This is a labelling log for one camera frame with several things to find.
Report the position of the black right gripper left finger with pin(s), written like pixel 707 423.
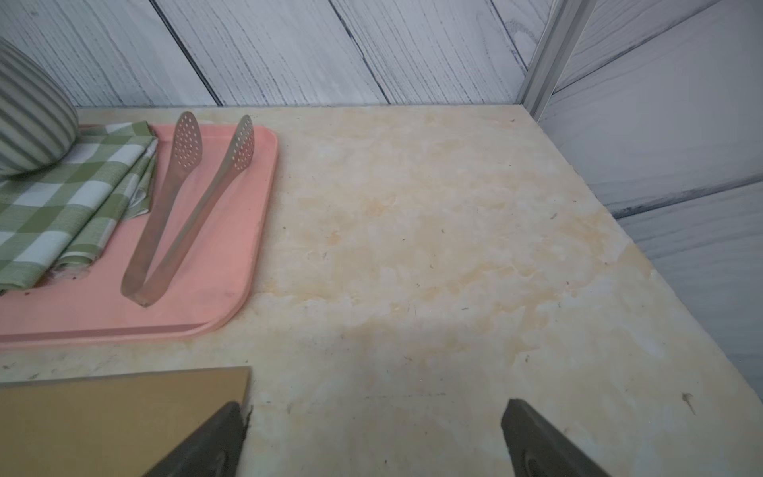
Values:
pixel 213 449

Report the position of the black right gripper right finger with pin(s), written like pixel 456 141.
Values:
pixel 537 448

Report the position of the brown kraft file bag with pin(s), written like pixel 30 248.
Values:
pixel 109 426

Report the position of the pink plastic tray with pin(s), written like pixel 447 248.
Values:
pixel 210 286

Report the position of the green checkered cloth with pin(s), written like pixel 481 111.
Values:
pixel 63 216

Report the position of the striped grey-green bowl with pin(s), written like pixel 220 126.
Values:
pixel 39 124

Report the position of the aluminium frame post right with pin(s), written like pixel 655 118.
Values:
pixel 563 30

